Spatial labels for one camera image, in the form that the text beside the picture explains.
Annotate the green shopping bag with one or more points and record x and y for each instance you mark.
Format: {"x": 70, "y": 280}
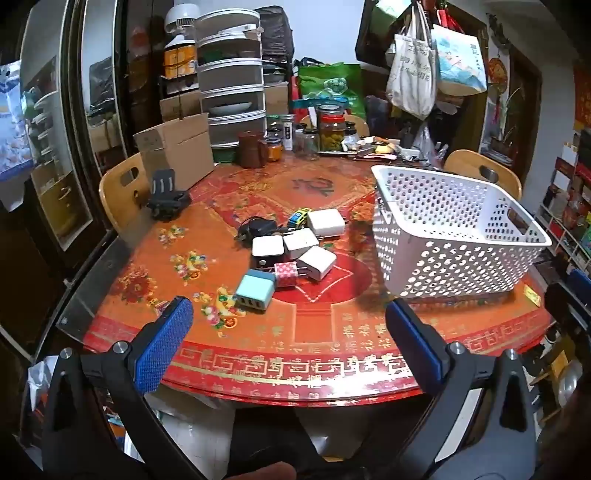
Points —
{"x": 330, "y": 85}

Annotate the brown ceramic mug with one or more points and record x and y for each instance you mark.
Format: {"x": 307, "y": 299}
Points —
{"x": 251, "y": 148}

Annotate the open cardboard box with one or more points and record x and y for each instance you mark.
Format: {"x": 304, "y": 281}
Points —
{"x": 175, "y": 147}

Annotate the large white charger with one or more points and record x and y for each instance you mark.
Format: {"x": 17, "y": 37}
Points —
{"x": 325, "y": 222}

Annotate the empty glass jar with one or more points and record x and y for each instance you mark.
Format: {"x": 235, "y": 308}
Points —
{"x": 310, "y": 144}

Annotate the black plastic bag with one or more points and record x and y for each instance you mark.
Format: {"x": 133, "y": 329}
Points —
{"x": 274, "y": 32}

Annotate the white stacked drawer unit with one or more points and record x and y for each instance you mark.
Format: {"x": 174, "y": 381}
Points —
{"x": 231, "y": 78}

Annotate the light blue tote bag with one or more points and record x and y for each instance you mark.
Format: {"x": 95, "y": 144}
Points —
{"x": 459, "y": 60}

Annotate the toy car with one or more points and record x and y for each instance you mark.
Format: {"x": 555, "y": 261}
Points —
{"x": 300, "y": 217}

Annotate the red-lidded pickle jar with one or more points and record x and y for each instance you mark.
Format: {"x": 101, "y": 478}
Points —
{"x": 331, "y": 131}

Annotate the black power adapter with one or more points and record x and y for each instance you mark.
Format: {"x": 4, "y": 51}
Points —
{"x": 256, "y": 228}

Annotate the white and black charger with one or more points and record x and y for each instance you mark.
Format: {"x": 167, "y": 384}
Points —
{"x": 267, "y": 249}

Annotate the white bottle with black label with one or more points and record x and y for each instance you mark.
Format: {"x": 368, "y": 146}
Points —
{"x": 288, "y": 136}

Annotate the wooden door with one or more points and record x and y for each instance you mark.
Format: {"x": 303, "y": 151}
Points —
{"x": 521, "y": 92}

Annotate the dark glass-door cabinet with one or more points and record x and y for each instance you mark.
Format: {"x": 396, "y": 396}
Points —
{"x": 69, "y": 138}

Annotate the blue white plastic bag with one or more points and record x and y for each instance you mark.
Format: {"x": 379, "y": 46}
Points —
{"x": 11, "y": 115}

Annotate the pink cartoon print charger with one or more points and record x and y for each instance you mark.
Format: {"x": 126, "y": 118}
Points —
{"x": 286, "y": 274}

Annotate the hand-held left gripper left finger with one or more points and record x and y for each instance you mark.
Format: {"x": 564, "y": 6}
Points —
{"x": 161, "y": 344}

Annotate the red printed tablecloth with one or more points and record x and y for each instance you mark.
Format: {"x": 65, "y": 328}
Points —
{"x": 318, "y": 332}

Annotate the orange lidded container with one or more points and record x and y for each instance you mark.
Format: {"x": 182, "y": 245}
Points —
{"x": 180, "y": 60}

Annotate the small orange jar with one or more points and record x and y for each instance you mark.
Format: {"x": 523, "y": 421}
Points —
{"x": 273, "y": 150}

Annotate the brown cardboard box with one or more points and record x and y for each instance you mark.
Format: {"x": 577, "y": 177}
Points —
{"x": 178, "y": 104}

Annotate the white shelf with goods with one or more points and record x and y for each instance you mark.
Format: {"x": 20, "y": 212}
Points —
{"x": 570, "y": 207}

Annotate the white perforated plastic basket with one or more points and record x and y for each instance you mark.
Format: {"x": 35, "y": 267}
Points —
{"x": 443, "y": 240}

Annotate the white desk fan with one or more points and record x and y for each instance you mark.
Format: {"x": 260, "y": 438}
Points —
{"x": 180, "y": 21}

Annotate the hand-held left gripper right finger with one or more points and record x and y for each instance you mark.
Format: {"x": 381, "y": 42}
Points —
{"x": 415, "y": 344}

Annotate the white canvas tote bag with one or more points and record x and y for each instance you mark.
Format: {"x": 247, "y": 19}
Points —
{"x": 412, "y": 69}

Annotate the black phone stand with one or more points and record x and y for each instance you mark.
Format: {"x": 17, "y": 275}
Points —
{"x": 166, "y": 196}

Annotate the teal multi-port charger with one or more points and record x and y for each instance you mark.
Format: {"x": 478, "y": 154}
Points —
{"x": 254, "y": 288}

